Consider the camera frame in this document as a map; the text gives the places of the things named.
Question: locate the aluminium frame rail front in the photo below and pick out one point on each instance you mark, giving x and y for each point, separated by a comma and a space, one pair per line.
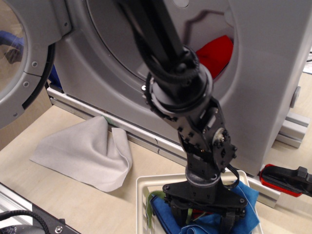
9, 201

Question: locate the white plastic laundry basket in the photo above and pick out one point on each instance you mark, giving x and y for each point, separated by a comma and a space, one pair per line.
147, 184

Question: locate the red cloth in drum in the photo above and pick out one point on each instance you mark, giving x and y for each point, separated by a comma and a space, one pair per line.
216, 54

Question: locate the black bracket with cable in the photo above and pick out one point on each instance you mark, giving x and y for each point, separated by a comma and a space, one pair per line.
34, 221

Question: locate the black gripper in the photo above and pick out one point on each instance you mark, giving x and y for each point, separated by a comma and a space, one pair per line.
217, 199

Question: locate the red and black clamp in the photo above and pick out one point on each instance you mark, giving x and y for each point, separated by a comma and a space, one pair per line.
292, 182

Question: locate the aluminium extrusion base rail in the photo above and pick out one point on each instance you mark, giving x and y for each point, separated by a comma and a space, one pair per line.
148, 158

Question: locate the grey cloth on table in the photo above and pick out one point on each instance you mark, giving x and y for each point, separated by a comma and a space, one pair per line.
87, 153

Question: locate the red patterned cloth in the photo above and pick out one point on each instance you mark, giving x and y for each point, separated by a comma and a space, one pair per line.
196, 214

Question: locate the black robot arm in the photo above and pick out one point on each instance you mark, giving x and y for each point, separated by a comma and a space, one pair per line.
179, 90

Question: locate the green and blue cloth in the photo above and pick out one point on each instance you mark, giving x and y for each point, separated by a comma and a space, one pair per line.
157, 206

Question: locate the round washing machine door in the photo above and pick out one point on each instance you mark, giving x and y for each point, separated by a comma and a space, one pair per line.
20, 83

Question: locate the grey toy washing machine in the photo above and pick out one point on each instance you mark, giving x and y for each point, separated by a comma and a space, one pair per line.
98, 64

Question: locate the blue object behind door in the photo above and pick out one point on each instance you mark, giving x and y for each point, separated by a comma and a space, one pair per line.
16, 44

